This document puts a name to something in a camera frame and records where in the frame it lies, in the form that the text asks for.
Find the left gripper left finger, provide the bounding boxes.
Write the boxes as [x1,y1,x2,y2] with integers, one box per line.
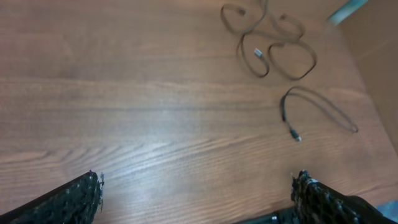
[1,171,104,224]

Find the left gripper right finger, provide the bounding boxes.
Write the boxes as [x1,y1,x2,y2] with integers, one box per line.
[291,170,396,224]

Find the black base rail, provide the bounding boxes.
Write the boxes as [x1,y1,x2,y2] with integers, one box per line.
[234,207,300,224]

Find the black usb cable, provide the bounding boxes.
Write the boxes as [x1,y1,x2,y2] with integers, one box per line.
[279,85,360,143]

